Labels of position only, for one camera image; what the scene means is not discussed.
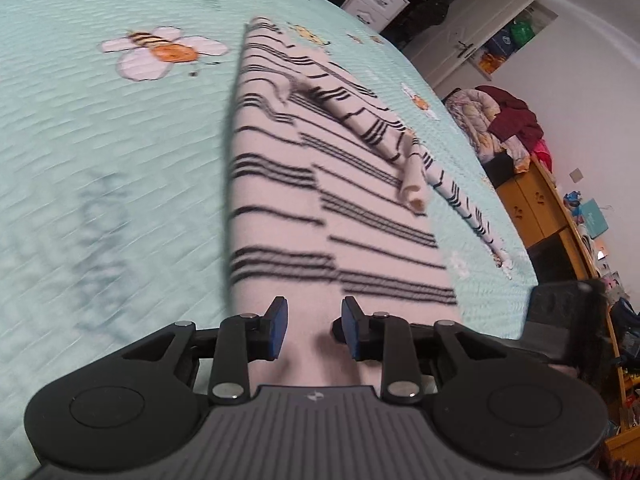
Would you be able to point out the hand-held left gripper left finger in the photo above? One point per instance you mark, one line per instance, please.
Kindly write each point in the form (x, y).
(279, 330)

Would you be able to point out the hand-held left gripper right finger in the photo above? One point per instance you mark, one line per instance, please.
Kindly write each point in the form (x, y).
(354, 332)

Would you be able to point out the white black-striped knit sweater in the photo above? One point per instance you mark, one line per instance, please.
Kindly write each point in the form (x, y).
(280, 190)

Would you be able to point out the teal box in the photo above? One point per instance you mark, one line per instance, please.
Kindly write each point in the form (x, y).
(596, 217)

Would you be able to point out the wooden cabinet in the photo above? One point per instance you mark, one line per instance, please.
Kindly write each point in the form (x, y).
(540, 205)

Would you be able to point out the dark red cloth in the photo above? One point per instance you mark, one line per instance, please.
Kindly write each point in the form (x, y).
(515, 115)

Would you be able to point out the pile of floral quilts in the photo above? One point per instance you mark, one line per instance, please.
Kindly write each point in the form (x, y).
(475, 120)

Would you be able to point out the mint bee-print quilted bedspread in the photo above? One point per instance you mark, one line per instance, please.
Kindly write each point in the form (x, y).
(100, 160)

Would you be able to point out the orange packets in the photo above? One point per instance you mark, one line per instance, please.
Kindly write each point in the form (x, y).
(491, 65)

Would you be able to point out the blue bag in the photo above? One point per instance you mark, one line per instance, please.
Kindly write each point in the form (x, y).
(501, 44)

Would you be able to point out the green bag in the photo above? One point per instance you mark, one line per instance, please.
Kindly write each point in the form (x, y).
(522, 32)

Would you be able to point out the white door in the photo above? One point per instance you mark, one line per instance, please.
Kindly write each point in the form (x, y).
(475, 15)

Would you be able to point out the white drawer cabinet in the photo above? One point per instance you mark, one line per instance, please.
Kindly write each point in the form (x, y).
(375, 2)

